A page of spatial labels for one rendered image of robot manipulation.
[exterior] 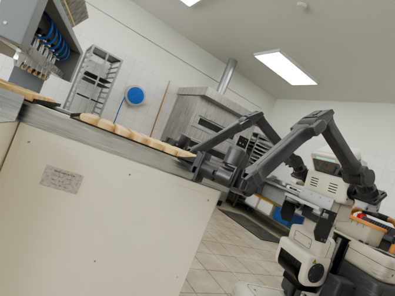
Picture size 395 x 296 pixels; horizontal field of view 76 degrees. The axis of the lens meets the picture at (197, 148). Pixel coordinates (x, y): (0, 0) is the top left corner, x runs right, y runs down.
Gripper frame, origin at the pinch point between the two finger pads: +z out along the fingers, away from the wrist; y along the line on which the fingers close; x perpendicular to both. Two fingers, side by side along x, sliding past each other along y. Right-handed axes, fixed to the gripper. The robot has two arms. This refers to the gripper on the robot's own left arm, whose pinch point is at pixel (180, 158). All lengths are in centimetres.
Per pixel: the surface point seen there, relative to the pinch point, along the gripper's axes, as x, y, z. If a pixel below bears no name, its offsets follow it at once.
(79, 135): -20.2, 4.3, 25.7
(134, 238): -0.8, 31.7, 4.8
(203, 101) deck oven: 332, -94, 165
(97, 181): -13.9, 16.1, 17.9
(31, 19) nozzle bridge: -46, -18, 23
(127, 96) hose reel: 292, -55, 298
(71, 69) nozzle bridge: 2, -19, 70
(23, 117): -31.0, 4.6, 36.8
